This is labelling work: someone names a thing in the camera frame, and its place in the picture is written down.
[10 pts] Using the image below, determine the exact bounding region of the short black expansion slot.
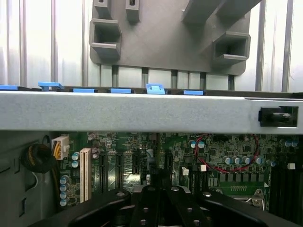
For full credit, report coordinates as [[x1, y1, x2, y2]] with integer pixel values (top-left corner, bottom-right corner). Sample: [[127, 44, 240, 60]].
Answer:
[[131, 153, 141, 176]]

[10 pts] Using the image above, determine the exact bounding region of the green motherboard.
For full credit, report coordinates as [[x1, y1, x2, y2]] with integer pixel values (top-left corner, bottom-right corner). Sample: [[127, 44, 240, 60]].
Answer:
[[55, 131, 303, 220]]

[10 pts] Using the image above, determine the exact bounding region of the CPU socket with metal cover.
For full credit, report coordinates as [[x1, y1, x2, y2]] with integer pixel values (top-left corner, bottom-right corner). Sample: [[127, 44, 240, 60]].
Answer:
[[227, 186, 272, 215]]

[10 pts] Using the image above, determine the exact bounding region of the white expansion slot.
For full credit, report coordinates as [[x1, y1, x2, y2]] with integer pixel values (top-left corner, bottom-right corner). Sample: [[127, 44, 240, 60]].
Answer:
[[79, 147, 92, 204]]

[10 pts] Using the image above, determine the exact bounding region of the black RAM slot bank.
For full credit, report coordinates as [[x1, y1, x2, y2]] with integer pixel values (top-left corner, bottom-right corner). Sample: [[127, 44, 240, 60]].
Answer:
[[269, 165, 303, 215]]

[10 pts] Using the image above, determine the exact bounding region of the black open PC case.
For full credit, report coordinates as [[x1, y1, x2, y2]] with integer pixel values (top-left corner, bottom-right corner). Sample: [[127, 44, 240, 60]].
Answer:
[[0, 81, 303, 227]]

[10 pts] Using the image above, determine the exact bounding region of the white power connector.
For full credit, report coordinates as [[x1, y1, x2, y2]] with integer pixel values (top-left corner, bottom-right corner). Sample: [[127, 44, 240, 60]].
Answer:
[[50, 134, 71, 162]]

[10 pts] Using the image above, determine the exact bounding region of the grey parts rack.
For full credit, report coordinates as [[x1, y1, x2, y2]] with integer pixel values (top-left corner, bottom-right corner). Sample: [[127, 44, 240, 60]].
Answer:
[[89, 0, 263, 76]]

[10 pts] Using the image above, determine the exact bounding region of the red black twisted wire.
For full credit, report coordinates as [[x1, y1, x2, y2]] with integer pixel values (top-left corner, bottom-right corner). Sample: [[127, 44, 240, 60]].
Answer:
[[193, 133, 261, 173]]

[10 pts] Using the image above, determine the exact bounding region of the black sleeved wire bundle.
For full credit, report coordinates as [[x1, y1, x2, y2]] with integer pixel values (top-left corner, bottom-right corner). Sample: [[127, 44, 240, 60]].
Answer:
[[19, 143, 59, 175]]

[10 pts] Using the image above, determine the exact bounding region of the black case switch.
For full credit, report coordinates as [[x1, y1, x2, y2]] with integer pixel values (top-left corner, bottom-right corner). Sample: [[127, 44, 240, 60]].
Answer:
[[257, 106, 292, 128]]

